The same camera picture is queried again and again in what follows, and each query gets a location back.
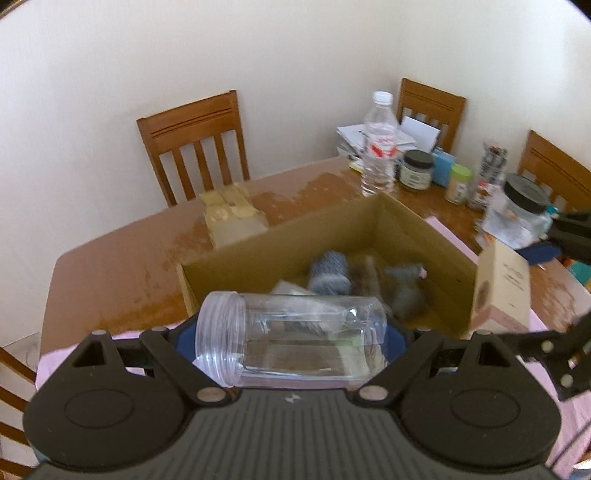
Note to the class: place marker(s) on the wooden dining chair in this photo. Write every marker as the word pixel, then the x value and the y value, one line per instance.
pixel 14 392
pixel 554 157
pixel 194 120
pixel 431 104

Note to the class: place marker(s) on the clear pen holder with pens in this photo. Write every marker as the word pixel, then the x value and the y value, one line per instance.
pixel 488 175

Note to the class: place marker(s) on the blue knitted sock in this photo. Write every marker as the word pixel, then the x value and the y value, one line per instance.
pixel 328 272

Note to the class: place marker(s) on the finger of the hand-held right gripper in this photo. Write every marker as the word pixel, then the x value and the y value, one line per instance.
pixel 540 253
pixel 531 344

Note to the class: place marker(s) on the clear plastic water bottle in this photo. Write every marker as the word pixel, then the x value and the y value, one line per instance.
pixel 379 152

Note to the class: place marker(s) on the yellow packets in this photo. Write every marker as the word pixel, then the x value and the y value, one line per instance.
pixel 231 207

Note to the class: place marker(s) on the teal packet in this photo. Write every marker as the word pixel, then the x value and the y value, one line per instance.
pixel 581 272

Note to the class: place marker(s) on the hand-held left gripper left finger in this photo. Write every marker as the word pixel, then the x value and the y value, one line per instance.
pixel 184 339

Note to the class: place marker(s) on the cardboard box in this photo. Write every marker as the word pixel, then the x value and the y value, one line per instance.
pixel 415 230

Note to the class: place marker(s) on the large clear jar black lid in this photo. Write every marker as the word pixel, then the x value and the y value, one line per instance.
pixel 519 212

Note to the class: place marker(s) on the grey shark toy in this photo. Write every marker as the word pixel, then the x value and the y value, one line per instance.
pixel 406 290

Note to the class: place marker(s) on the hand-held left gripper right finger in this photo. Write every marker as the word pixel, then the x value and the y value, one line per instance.
pixel 397 344

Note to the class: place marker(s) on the clear plastic jar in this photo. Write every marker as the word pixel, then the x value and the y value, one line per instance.
pixel 286 341

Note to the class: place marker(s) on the beige carton box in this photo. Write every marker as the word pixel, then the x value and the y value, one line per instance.
pixel 501 290

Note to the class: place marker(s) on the small bottle with green lid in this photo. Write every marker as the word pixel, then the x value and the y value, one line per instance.
pixel 458 184

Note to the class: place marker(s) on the pile of white papers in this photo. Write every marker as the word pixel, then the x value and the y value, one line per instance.
pixel 355 138

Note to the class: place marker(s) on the small jar with dark lid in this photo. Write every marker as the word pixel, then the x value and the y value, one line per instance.
pixel 416 170

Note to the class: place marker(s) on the pink cloth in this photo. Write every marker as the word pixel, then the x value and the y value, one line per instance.
pixel 53 364

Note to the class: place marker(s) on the small blue box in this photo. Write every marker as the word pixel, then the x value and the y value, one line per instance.
pixel 444 168

